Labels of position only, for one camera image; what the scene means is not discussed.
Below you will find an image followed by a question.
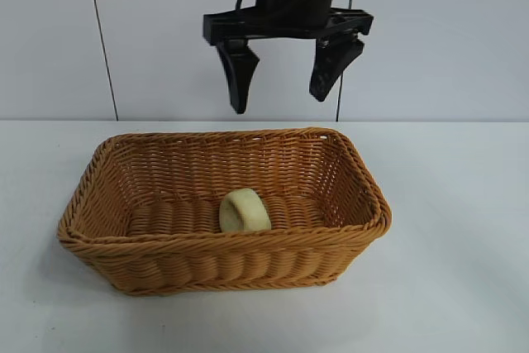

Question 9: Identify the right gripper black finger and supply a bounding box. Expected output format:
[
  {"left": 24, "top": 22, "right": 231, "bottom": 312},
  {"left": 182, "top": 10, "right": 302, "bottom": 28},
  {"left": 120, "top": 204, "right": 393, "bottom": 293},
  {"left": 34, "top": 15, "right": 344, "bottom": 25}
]
[{"left": 215, "top": 37, "right": 261, "bottom": 116}]

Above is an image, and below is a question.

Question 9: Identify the tan woven wicker basket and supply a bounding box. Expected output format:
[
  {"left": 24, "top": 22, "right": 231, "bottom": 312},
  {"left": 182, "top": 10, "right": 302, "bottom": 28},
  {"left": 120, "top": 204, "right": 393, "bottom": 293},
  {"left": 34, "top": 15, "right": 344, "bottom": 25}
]
[{"left": 56, "top": 126, "right": 393, "bottom": 297}]

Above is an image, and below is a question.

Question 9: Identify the pale yellow egg yolk pastry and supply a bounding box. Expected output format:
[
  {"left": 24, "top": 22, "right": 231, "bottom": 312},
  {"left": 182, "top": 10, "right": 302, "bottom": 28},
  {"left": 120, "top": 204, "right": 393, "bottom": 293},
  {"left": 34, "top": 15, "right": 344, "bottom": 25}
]
[{"left": 218, "top": 188, "right": 273, "bottom": 233}]

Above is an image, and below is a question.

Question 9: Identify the right gripper scuffed finger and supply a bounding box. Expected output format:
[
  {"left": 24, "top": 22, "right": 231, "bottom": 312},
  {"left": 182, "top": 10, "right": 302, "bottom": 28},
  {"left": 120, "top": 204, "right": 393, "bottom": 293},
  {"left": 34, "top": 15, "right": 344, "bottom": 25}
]
[{"left": 308, "top": 35, "right": 366, "bottom": 103}]

